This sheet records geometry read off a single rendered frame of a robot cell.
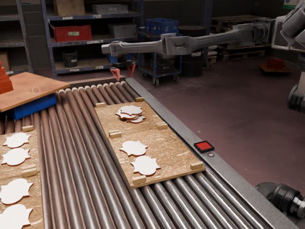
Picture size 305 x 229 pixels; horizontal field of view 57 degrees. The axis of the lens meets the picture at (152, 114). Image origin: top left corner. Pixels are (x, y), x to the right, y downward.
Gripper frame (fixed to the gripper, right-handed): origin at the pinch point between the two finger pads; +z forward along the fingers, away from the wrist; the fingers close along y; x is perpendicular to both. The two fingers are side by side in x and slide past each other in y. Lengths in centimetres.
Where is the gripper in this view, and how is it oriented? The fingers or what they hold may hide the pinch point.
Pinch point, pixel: (124, 77)
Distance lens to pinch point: 166.0
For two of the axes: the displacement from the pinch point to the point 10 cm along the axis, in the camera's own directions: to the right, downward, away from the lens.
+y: -7.1, 3.3, -6.2
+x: 6.9, 1.7, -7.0
